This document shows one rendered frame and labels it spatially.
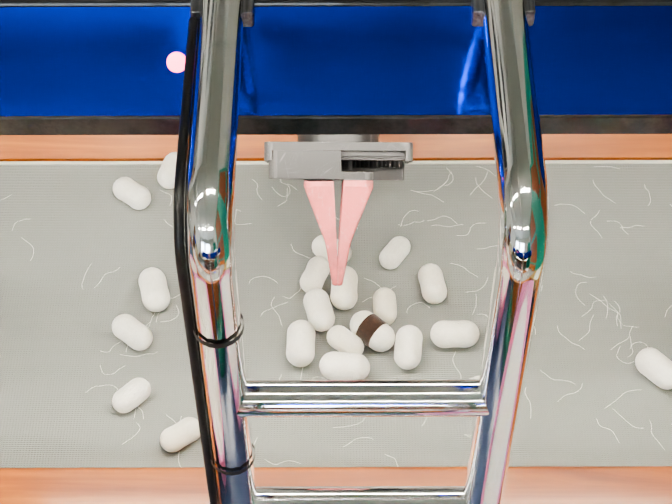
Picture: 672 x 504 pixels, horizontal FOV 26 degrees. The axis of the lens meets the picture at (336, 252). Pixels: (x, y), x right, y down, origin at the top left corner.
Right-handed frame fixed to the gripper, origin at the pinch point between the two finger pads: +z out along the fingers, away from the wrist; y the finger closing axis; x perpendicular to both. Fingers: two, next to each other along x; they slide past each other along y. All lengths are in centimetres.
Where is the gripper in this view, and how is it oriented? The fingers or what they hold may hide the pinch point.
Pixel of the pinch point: (337, 273)
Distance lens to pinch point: 102.8
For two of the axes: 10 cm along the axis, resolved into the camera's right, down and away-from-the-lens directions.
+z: -0.1, 10.0, 0.4
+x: -0.2, -0.4, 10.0
